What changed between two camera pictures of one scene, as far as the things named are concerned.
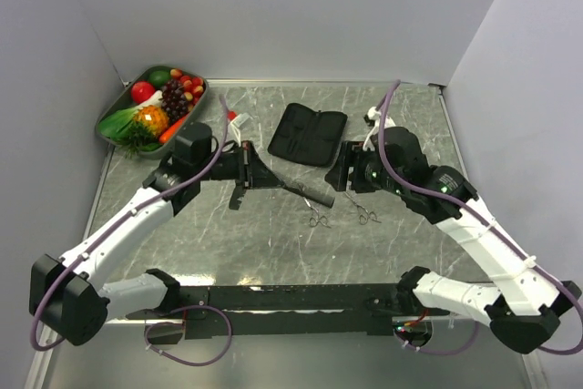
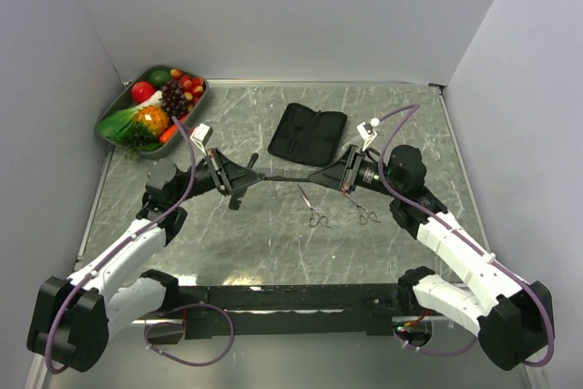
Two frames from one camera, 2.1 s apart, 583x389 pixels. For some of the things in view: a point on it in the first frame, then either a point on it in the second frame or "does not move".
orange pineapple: [148, 125] does not move
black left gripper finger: [260, 175] to [239, 176]
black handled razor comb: [239, 191] does not move
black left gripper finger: [264, 179] to [239, 186]
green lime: [158, 78] does not move
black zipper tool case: [307, 135] does not move
